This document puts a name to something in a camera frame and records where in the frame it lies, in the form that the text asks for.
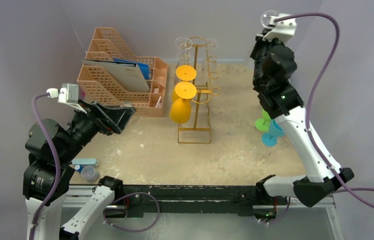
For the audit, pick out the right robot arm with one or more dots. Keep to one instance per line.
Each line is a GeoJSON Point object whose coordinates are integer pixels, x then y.
{"type": "Point", "coordinates": [274, 63]}

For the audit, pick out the small clear plastic cup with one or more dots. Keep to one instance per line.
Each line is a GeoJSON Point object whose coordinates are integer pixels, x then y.
{"type": "Point", "coordinates": [89, 173]}

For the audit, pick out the peach plastic file organizer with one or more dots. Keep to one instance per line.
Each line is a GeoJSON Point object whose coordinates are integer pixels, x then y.
{"type": "Point", "coordinates": [97, 84]}

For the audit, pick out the blue small container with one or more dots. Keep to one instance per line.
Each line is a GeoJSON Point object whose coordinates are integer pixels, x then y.
{"type": "Point", "coordinates": [80, 163]}

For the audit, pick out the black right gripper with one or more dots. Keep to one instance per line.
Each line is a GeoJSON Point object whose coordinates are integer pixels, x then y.
{"type": "Point", "coordinates": [259, 46]}

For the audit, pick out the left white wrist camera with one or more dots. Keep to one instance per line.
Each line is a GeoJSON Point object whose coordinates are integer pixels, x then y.
{"type": "Point", "coordinates": [68, 94]}

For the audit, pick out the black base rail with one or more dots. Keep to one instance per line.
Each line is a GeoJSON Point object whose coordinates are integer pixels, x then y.
{"type": "Point", "coordinates": [241, 200]}

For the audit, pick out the grey paper folder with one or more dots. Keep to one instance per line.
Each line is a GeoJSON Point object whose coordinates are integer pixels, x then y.
{"type": "Point", "coordinates": [132, 76]}

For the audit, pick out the green plastic goblet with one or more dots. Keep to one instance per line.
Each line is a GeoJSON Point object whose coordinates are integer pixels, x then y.
{"type": "Point", "coordinates": [263, 123]}

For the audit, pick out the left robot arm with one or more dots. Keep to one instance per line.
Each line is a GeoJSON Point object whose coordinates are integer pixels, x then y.
{"type": "Point", "coordinates": [51, 152]}

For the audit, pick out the gold wire wine glass rack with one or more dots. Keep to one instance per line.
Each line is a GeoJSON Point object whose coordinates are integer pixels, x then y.
{"type": "Point", "coordinates": [198, 129]}

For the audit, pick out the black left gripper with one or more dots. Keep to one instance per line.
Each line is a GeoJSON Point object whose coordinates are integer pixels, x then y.
{"type": "Point", "coordinates": [103, 115]}

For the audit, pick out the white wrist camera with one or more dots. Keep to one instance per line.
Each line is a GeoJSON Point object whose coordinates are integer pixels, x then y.
{"type": "Point", "coordinates": [68, 94]}
{"type": "Point", "coordinates": [284, 29]}

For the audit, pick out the blue plastic goblet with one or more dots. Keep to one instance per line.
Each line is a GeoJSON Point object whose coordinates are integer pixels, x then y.
{"type": "Point", "coordinates": [271, 137]}

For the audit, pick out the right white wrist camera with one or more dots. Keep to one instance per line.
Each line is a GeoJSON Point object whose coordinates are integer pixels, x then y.
{"type": "Point", "coordinates": [284, 29]}

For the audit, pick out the yellow plastic goblet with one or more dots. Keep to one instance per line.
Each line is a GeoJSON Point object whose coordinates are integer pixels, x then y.
{"type": "Point", "coordinates": [180, 110]}
{"type": "Point", "coordinates": [184, 78]}

